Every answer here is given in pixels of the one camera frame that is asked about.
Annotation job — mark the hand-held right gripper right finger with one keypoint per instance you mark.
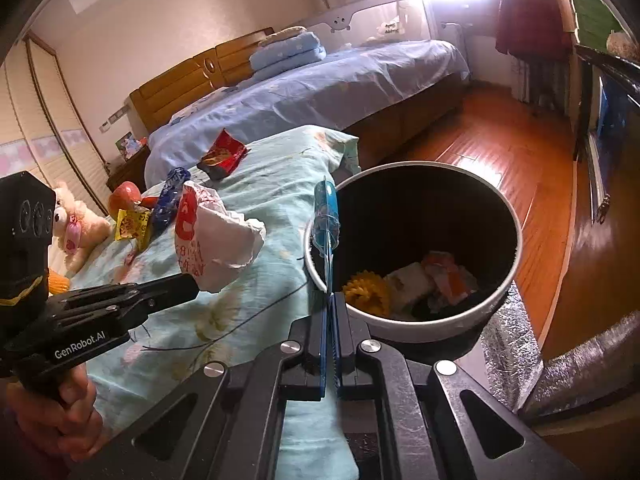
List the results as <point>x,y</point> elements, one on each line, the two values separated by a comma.
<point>350,360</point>

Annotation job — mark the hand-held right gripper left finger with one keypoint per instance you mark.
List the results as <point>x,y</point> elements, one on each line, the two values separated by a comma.
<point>312,365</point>

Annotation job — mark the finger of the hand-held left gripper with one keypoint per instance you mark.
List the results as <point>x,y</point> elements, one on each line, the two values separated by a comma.
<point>150,290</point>

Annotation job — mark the yellow snack wrapper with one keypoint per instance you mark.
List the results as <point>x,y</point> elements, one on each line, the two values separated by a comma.
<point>131,224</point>

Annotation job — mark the yellow corn toy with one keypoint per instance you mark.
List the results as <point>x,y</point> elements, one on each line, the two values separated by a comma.
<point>59,282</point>
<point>367,292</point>

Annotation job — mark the black round trash bin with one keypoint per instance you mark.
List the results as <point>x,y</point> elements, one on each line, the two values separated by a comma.
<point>425,327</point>

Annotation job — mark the white red-printed plastic bag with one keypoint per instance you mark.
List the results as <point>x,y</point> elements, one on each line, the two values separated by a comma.
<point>220,245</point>

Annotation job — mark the red orange plastic wrapper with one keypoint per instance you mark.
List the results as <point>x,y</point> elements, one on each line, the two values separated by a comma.
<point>147,201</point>

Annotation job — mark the dark blue snack wrapper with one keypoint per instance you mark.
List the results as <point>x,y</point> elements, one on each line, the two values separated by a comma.
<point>167,200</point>

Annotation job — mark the white tissue pack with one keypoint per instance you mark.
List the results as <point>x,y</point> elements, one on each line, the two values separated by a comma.
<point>412,282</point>

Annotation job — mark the red white milk carton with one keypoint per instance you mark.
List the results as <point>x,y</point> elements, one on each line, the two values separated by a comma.
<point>450,280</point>

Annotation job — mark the light blue plastic wrapper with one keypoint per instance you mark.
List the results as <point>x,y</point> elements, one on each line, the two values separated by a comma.
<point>326,210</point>

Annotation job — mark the red snack wrapper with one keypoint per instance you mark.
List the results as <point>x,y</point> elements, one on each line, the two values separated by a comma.
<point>222,155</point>

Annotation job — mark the person's left hand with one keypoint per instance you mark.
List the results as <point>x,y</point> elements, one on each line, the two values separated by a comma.
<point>75,425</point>

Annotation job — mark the beige teddy bear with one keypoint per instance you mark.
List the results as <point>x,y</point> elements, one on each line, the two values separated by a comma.
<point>80,232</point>

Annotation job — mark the red yellow apple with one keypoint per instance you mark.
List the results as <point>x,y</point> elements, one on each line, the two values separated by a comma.
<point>124,196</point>

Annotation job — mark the dark wooden nightstand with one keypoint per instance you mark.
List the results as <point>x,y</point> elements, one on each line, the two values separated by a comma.
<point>132,167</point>

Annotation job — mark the white slatted wardrobe door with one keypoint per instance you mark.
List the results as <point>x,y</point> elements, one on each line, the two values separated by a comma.
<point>50,125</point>

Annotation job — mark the silver foil floor mat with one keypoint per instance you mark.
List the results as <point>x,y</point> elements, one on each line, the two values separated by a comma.
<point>515,355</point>

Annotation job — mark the white blue printed pillow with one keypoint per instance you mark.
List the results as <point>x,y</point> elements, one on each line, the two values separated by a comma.
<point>190,108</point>

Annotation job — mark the brown wooden headboard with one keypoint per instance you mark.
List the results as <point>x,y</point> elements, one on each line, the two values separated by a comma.
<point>170,90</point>

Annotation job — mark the bed with blue sheet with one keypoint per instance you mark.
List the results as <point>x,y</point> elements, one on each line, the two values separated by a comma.
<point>325,90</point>

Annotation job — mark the folded blue blanket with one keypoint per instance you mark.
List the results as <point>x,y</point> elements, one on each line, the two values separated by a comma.
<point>285,55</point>

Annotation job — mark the grey pillow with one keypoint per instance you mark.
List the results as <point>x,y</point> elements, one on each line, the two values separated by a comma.
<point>280,36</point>

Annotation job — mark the grey patterned curtain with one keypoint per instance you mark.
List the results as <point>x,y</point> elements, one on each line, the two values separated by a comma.
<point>545,80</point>

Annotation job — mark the black television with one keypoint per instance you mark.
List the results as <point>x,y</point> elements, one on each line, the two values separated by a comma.
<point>607,125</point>

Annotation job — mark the red hanging coat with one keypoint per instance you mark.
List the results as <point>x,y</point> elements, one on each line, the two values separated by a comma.
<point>530,20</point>

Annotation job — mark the beige fluffy toy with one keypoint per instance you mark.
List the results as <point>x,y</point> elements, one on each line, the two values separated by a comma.
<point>624,44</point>

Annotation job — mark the small photo frame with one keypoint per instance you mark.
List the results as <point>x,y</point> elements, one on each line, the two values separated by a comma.
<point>126,144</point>

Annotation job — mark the wall switch panel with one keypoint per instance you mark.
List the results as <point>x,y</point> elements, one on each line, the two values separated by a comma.
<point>114,119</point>

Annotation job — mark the white bed guard rail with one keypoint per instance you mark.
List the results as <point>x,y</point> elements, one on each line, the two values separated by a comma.
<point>350,15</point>

